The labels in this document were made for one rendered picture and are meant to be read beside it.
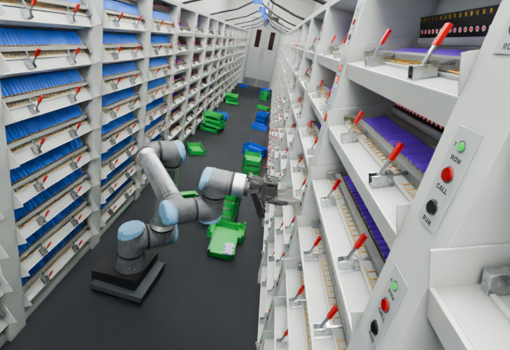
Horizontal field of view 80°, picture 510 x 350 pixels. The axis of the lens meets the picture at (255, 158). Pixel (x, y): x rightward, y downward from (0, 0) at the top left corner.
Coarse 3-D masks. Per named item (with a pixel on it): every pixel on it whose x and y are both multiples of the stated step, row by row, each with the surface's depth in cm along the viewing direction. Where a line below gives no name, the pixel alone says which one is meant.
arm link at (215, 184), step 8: (208, 168) 113; (208, 176) 110; (216, 176) 110; (224, 176) 111; (232, 176) 111; (200, 184) 111; (208, 184) 110; (216, 184) 110; (224, 184) 110; (232, 184) 110; (208, 192) 112; (216, 192) 112; (224, 192) 112
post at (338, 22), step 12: (336, 12) 150; (348, 12) 150; (324, 24) 154; (336, 24) 152; (348, 24) 152; (324, 36) 154; (336, 36) 154; (312, 72) 162; (324, 72) 161; (300, 144) 176; (288, 156) 187; (288, 168) 181; (288, 180) 184
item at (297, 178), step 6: (300, 150) 177; (294, 156) 178; (300, 156) 176; (294, 162) 173; (294, 174) 159; (300, 174) 158; (306, 174) 157; (294, 180) 152; (300, 180) 151; (294, 186) 146; (300, 186) 145; (294, 192) 140; (300, 198) 134
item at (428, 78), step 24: (432, 24) 78; (456, 24) 68; (480, 24) 60; (360, 48) 90; (384, 48) 90; (408, 48) 85; (432, 48) 49; (456, 48) 64; (360, 72) 78; (384, 72) 63; (408, 72) 51; (432, 72) 49; (456, 72) 46; (384, 96) 62; (408, 96) 50; (432, 96) 42; (456, 96) 36; (432, 120) 43
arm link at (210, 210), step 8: (200, 200) 114; (208, 200) 113; (216, 200) 113; (224, 200) 117; (200, 208) 112; (208, 208) 114; (216, 208) 115; (200, 216) 113; (208, 216) 115; (216, 216) 117; (208, 224) 117
